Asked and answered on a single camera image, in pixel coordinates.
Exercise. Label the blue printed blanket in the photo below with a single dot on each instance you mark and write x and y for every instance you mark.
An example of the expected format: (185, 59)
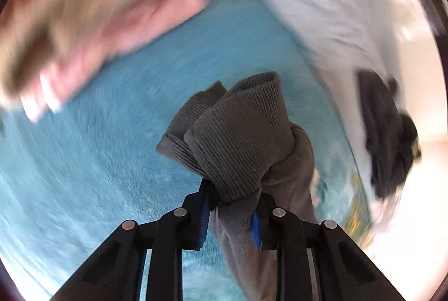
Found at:
(147, 133)

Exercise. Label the dark grey garment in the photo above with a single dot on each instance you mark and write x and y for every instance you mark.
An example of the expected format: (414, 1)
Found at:
(386, 133)

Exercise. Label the white bed sheet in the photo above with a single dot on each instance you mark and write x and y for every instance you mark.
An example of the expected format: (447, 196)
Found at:
(325, 7)

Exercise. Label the grey knitted sock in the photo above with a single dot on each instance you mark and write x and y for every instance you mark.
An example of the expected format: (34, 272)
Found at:
(241, 147)

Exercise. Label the beige and pink cloth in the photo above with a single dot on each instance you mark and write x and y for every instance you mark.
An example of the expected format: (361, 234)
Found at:
(87, 10)

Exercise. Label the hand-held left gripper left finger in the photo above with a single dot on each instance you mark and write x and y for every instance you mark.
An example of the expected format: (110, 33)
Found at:
(204, 217)

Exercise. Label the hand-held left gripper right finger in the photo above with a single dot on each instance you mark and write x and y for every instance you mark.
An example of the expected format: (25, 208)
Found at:
(257, 224)

